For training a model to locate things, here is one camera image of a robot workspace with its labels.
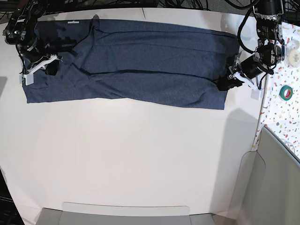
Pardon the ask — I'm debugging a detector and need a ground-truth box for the clear tape dispenser roll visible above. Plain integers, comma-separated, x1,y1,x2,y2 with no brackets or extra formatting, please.
284,40,300,68

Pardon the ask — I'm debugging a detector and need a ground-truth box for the green tape roll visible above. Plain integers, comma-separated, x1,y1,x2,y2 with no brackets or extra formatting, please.
279,85,293,101

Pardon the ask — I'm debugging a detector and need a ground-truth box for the terrazzo patterned side table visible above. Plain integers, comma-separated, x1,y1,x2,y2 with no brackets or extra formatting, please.
249,19,300,162

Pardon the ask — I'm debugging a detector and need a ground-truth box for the dark blue printed t-shirt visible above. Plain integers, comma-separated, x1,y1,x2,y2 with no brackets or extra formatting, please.
23,19,240,110

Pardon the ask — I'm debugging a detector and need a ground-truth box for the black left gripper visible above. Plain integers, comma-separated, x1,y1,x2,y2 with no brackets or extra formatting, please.
217,53,274,91

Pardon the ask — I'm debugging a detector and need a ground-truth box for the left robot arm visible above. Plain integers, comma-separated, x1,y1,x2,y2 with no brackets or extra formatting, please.
217,0,285,91

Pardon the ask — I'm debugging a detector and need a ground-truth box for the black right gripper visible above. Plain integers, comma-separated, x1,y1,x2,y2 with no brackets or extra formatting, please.
16,41,62,76

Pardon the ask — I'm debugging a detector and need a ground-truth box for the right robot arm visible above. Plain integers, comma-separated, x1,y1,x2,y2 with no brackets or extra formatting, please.
3,0,61,75

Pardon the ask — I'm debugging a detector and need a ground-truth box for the grey chair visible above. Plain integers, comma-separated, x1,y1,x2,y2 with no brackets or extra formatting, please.
37,127,300,225

